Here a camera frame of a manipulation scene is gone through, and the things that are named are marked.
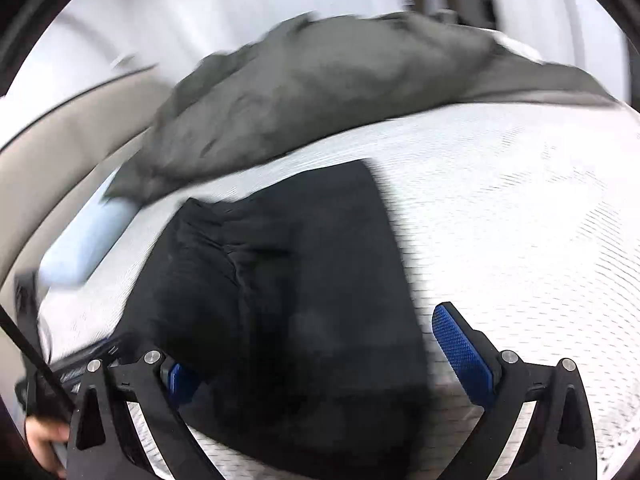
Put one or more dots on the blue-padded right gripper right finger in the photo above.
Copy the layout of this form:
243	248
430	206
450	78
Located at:
559	440

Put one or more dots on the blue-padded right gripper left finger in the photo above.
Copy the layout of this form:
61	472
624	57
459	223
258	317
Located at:
104	443

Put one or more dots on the black pants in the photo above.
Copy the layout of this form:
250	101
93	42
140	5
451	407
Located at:
292	312

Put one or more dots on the person's left hand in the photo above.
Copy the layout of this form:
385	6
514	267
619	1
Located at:
40	434

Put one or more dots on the light blue pillow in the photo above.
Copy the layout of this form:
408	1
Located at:
82	245

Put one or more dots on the beige upholstered headboard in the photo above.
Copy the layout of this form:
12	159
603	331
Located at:
54	164

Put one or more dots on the white patterned mattress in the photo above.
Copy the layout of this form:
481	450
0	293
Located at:
525	217

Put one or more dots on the dark grey duvet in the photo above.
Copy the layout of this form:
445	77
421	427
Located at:
308	79

